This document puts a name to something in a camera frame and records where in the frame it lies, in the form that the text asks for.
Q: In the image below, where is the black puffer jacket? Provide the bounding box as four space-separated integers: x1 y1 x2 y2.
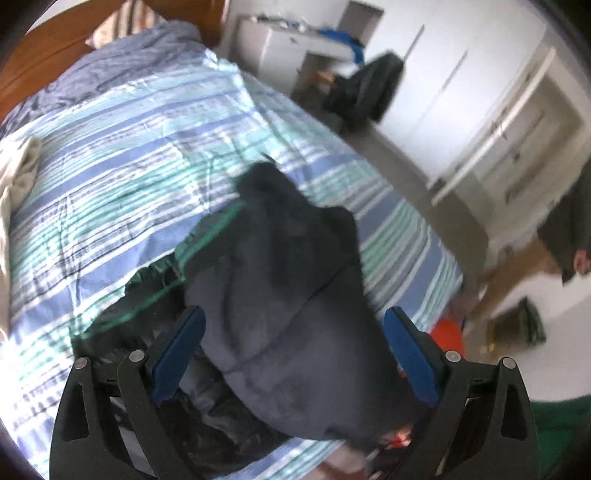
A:
72 162 423 478

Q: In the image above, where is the dark green garment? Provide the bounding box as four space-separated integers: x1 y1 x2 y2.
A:
531 396 590 477

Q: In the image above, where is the beige crumpled garment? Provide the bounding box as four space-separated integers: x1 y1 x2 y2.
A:
1 137 42 342

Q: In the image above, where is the striped blue green duvet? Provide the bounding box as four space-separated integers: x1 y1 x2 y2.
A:
1 51 462 475

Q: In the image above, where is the chair with dark jacket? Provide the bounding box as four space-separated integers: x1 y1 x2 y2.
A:
315 51 405 133

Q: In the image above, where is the white wardrobe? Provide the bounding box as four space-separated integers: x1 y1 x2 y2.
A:
367 0 547 184

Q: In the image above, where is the brown wooden headboard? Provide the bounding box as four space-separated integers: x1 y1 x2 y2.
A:
1 0 229 117

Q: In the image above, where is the blue checked pillow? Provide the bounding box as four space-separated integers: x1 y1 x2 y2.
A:
1 20 206 137

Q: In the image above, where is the blue cloth on desk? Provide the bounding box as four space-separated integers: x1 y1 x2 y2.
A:
317 28 365 65

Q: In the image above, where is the white desk with drawers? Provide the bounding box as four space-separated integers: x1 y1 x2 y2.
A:
230 17 355 97

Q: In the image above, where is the striped brown white pillow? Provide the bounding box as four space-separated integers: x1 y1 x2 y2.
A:
85 0 166 49

